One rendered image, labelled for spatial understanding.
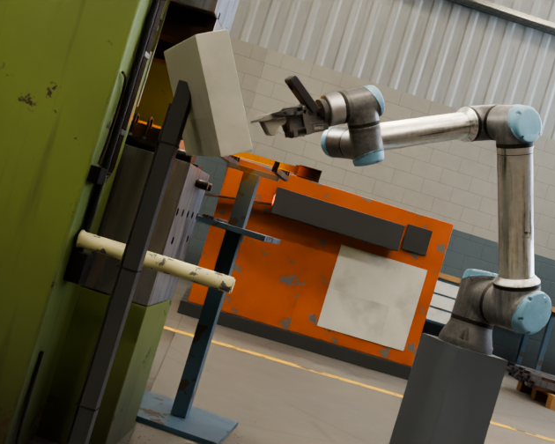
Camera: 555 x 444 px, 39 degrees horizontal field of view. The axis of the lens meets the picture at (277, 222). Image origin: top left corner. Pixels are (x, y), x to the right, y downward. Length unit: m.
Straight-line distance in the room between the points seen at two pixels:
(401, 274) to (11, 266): 4.34
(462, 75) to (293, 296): 5.37
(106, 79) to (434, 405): 1.51
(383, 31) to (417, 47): 0.48
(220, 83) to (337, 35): 8.64
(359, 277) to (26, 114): 4.23
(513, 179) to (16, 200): 1.49
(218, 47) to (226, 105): 0.13
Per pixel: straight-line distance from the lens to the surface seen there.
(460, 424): 2.82
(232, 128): 1.83
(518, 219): 2.63
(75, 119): 2.18
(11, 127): 2.24
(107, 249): 2.19
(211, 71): 1.82
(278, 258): 6.04
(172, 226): 2.39
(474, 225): 10.58
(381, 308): 6.17
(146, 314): 2.43
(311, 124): 2.17
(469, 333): 2.80
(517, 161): 2.59
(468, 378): 2.78
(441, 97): 10.57
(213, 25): 2.49
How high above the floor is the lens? 0.79
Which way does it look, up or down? 1 degrees up
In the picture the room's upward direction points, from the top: 17 degrees clockwise
